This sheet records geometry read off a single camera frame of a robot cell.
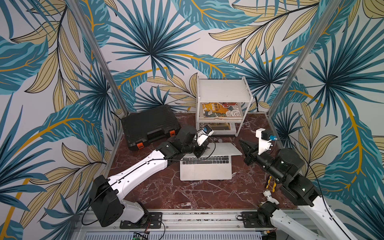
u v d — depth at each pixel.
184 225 0.73
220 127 1.06
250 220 0.73
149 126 1.00
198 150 0.65
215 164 0.86
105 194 0.39
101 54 0.86
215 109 0.95
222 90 0.84
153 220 0.76
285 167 0.45
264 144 0.51
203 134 0.62
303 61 0.88
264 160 0.52
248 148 0.56
